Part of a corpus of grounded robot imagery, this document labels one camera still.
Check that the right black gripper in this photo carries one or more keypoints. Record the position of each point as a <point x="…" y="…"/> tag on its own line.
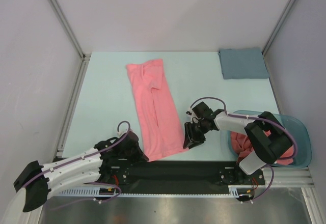
<point x="193" y="131"/>

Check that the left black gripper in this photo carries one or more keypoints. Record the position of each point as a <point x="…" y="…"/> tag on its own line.
<point x="139" y="157"/>

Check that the pink t-shirt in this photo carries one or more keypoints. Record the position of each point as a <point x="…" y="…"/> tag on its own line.
<point x="242" y="146"/>
<point x="161" y="129"/>

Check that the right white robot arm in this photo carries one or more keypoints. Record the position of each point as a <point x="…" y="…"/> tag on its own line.
<point x="269" y="139"/>

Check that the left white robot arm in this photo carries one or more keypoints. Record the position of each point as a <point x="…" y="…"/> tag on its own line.
<point x="42" y="181"/>

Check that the crumpled pink t-shirt in basin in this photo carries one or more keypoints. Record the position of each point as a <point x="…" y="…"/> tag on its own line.
<point x="242" y="146"/>

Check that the folded blue-grey t-shirt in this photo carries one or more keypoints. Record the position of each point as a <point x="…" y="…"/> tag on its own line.
<point x="247" y="63"/>

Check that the teal plastic basin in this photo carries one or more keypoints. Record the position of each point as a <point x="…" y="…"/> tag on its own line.
<point x="298" y="130"/>

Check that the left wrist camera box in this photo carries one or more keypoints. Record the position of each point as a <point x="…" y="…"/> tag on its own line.
<point x="128" y="140"/>

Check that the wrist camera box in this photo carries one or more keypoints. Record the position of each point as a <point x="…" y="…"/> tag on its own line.
<point x="128" y="140"/>
<point x="200" y="111"/>

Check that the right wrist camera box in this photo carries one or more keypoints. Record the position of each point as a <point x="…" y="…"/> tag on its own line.
<point x="200" y="111"/>

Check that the white slotted cable duct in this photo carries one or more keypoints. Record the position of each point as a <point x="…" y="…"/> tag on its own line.
<point x="106" y="192"/>

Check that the left aluminium frame post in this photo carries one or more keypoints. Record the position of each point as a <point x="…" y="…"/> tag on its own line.
<point x="66" y="27"/>

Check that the aluminium frame post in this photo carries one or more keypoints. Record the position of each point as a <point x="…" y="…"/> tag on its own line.
<point x="66" y="27"/>
<point x="283" y="17"/>

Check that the right aluminium frame post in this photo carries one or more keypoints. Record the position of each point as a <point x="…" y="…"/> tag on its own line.
<point x="283" y="17"/>

